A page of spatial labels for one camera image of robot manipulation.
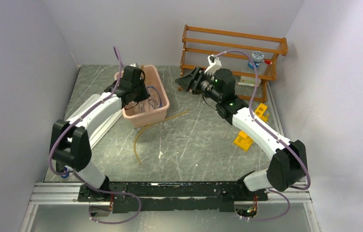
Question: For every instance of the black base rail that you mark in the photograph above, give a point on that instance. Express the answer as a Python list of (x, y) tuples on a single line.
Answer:
[(169, 196)]

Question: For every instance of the blue safety glasses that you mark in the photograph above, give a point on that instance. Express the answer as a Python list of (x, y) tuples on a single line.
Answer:
[(155, 100)]

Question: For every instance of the blue tool at table edge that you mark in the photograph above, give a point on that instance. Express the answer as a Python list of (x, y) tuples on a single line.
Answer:
[(63, 170)]

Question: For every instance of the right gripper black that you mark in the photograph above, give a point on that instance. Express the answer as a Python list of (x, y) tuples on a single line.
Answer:
[(196, 75)]

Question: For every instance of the blue white jar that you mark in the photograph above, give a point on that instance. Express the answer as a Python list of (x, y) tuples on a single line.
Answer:
[(257, 57)]

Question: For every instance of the aluminium frame rail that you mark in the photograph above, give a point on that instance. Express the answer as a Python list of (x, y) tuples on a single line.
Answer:
[(67, 194)]

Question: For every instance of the yellow test tube rack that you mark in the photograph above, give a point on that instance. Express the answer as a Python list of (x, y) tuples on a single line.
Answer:
[(253, 125)]

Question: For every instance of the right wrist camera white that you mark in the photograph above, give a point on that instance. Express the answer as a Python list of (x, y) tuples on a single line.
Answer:
[(214, 65)]

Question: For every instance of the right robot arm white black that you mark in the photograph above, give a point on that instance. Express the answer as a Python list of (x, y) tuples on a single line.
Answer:
[(288, 162)]

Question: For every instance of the wooden shelf rack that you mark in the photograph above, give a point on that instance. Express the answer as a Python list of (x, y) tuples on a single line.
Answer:
[(199, 43)]

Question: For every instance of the pink plastic bin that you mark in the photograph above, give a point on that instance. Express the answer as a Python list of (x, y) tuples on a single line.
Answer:
[(130, 111)]

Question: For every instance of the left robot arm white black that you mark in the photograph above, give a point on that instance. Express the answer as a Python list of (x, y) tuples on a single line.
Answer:
[(70, 150)]

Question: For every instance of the white bin lid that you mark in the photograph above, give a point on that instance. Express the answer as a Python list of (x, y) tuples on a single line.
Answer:
[(103, 124)]

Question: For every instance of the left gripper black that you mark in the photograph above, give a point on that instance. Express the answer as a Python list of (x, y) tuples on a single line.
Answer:
[(145, 94)]

